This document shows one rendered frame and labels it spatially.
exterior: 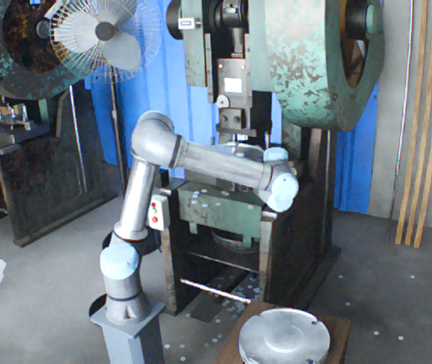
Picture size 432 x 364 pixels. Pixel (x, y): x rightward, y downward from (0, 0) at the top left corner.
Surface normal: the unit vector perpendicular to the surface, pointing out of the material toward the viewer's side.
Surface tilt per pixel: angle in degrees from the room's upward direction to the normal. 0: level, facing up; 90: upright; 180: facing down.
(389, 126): 90
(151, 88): 90
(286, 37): 98
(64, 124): 90
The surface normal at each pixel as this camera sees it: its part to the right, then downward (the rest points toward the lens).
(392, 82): -0.52, 0.35
